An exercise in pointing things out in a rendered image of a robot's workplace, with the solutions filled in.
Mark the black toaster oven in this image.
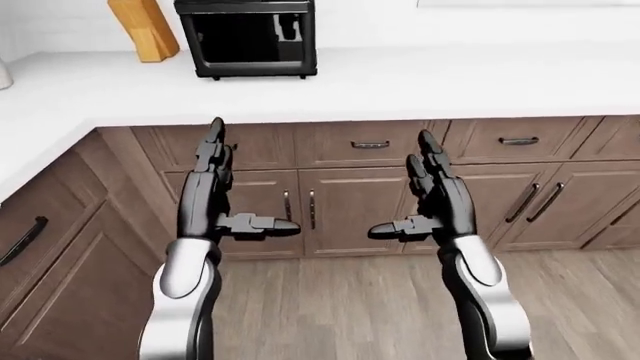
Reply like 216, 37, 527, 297
172, 0, 320, 81

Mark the black glass toaster oven door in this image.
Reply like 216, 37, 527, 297
179, 10, 318, 78

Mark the brown wooden cabinet door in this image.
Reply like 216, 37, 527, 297
162, 168, 304, 261
492, 159, 640, 252
452, 162, 566, 253
297, 167, 427, 258
0, 200, 169, 360

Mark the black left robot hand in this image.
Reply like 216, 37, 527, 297
175, 116, 303, 243

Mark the wooden knife block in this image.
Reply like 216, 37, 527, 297
106, 0, 181, 64

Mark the brown wooden drawer front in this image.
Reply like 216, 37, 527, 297
569, 114, 640, 161
292, 120, 449, 168
130, 124, 297, 171
0, 147, 110, 264
443, 116, 587, 163

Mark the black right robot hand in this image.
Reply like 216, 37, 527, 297
367, 129, 480, 247

